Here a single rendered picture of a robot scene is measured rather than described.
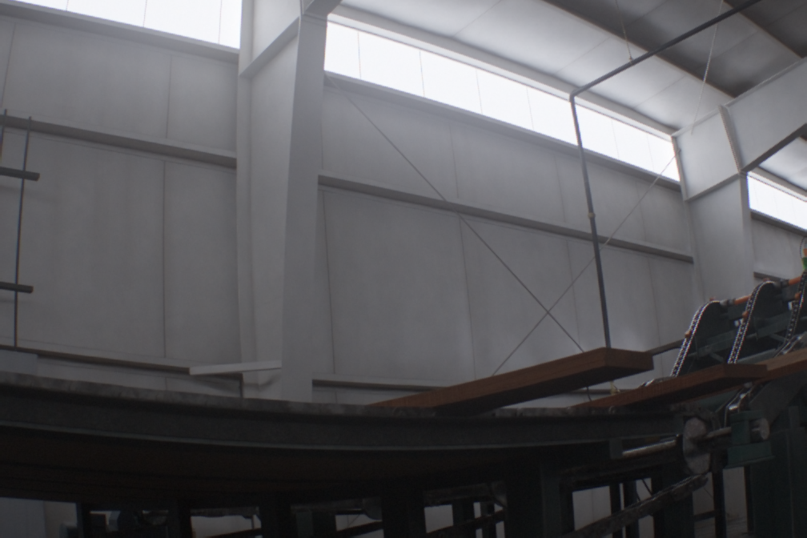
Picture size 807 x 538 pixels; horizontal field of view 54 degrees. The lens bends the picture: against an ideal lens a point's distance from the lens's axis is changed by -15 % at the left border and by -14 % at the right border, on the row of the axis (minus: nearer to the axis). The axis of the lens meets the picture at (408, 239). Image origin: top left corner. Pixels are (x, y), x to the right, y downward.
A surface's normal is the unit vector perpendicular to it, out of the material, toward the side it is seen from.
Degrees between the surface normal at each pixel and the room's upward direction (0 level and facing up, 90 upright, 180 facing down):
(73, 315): 92
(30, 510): 90
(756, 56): 173
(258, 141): 90
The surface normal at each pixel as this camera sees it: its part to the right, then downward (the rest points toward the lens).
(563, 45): 0.15, 0.91
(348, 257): 0.57, -0.36
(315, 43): 0.62, -0.14
